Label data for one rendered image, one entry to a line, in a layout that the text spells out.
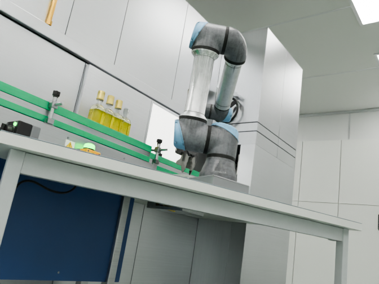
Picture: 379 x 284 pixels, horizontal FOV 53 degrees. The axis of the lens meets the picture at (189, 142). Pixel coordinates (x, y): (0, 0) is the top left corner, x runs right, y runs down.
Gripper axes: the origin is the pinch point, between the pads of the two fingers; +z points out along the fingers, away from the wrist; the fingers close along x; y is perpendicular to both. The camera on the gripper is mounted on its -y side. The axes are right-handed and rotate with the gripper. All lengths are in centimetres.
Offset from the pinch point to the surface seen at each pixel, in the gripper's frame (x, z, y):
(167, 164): -8.8, -5.7, 22.5
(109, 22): 36, -73, 40
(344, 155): -347, -106, 32
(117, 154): 36.9, 1.6, 9.9
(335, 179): -346, -73, 42
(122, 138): 34.3, -6.5, 11.8
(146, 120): -2.1, -30.5, 38.5
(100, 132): 47.0, -5.3, 11.8
